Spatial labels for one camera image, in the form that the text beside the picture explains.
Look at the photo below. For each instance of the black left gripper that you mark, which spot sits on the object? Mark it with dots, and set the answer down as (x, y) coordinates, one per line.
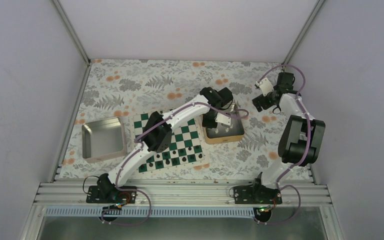
(207, 124)

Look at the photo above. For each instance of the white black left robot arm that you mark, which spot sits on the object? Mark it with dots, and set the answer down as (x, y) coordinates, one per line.
(157, 135)

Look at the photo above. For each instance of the aluminium frame rail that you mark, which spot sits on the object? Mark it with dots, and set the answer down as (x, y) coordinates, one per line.
(164, 193)

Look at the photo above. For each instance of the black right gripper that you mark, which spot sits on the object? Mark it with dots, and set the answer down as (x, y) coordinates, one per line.
(265, 105)

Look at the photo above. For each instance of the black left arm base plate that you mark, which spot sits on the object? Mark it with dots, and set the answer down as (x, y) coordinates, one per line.
(127, 195)

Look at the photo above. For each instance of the gold rimmed metal tin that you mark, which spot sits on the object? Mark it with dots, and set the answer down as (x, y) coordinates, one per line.
(225, 134)

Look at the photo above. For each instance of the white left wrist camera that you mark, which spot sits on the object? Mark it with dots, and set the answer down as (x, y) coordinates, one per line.
(223, 119)

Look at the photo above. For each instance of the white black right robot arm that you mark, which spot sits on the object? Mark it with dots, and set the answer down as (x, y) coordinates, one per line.
(301, 140)

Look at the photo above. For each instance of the pink rimmed metal tin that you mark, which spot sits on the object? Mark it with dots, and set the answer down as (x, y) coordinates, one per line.
(103, 140)

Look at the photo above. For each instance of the green white chess board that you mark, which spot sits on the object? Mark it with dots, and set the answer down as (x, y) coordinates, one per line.
(187, 137)

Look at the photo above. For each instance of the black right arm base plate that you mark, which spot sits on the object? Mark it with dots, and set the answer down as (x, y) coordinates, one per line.
(247, 195)

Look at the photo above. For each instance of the floral patterned table mat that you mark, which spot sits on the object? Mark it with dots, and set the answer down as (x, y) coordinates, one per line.
(126, 88)

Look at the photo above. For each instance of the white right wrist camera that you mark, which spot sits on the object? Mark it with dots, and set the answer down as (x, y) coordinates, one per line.
(265, 86)

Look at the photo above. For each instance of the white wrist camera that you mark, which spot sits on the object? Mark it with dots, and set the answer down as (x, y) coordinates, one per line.
(265, 86)
(223, 119)

